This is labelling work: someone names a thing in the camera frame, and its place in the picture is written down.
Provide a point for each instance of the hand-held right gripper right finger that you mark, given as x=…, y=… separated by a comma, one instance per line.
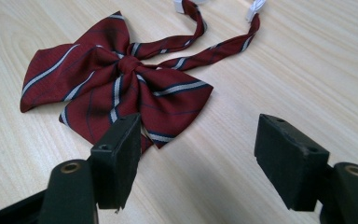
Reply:
x=290, y=168

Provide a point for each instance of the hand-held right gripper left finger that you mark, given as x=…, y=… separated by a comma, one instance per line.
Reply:
x=116, y=161

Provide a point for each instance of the dark red striped bow tie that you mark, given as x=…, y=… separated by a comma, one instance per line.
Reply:
x=105, y=81

